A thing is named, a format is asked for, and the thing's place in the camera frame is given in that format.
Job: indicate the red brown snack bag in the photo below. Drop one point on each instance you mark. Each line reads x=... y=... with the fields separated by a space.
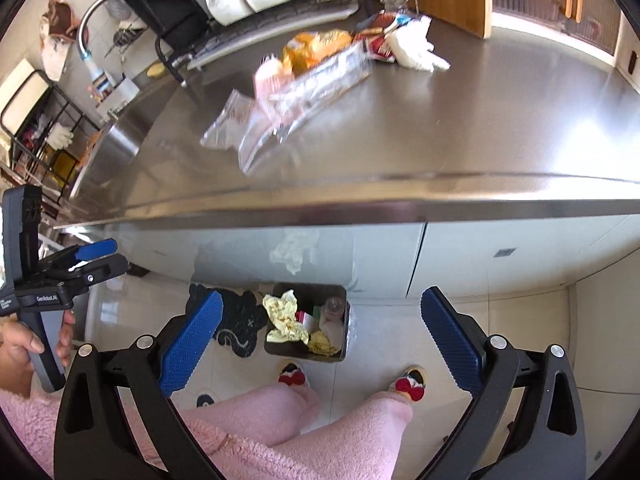
x=373 y=31

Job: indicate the stainless steel sink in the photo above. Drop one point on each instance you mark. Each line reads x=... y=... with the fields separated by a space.
x=117 y=145

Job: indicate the black metal shelf cart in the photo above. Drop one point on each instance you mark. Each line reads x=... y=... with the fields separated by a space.
x=45 y=136

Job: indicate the white tissue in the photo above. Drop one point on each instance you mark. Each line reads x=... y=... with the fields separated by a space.
x=411 y=49

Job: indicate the hanging brown white cloth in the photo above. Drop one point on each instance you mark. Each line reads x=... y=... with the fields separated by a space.
x=57 y=32

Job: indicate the pink fleece legs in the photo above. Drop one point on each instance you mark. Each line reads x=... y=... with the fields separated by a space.
x=267 y=433

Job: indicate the black dish rack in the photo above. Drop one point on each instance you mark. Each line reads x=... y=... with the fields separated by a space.
x=197 y=32

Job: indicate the white cabinet with ribbed doors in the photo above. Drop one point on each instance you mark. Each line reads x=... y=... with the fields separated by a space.
x=595 y=27

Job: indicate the person's left hand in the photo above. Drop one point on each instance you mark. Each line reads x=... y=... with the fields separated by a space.
x=18 y=341

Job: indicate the small clear white wrapper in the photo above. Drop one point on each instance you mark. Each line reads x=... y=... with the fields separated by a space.
x=231 y=125

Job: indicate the dark trash bin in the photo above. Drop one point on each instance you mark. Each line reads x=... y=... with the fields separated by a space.
x=308 y=296

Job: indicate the red slipper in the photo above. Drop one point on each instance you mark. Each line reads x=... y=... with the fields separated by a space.
x=292 y=375
x=411 y=383

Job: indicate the white paper towel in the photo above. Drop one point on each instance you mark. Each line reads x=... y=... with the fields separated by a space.
x=334 y=330

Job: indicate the steel faucet with hose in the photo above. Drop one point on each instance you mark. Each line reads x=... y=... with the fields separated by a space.
x=102 y=82

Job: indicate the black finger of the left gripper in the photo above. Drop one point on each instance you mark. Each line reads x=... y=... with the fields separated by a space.
x=91 y=273

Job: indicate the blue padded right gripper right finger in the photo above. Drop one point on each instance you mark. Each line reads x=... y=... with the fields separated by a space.
x=485 y=371

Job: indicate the left red slipper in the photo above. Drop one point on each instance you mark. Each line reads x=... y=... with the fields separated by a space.
x=292 y=375

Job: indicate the pink clear bottle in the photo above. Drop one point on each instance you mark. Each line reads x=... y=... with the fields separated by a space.
x=270 y=77

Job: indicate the white toothbrush cup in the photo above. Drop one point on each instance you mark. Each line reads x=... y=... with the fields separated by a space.
x=118 y=99

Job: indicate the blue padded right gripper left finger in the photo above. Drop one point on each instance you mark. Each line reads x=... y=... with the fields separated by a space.
x=157 y=367

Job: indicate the wire sponge basket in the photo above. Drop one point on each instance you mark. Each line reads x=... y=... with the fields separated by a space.
x=124 y=37

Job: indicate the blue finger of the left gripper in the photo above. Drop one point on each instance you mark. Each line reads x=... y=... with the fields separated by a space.
x=73 y=255

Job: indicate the right red slipper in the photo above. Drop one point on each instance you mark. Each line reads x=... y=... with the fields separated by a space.
x=411 y=383

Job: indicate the yellow soap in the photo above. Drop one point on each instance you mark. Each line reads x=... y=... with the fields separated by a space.
x=156 y=70

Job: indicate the yellow paper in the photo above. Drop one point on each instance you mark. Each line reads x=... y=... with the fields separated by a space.
x=281 y=312
x=320 y=345

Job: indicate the orange snack bag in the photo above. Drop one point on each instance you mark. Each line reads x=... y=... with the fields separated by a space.
x=308 y=49

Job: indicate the yellow paper front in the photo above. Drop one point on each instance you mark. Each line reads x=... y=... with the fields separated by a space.
x=320 y=345

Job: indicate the clear bottle red cap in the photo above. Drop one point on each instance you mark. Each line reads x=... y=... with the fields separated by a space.
x=333 y=309

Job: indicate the long clear plastic wrapper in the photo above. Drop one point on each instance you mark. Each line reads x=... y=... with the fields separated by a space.
x=288 y=108

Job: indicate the black cat floor mat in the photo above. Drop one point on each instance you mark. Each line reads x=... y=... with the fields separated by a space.
x=243 y=318

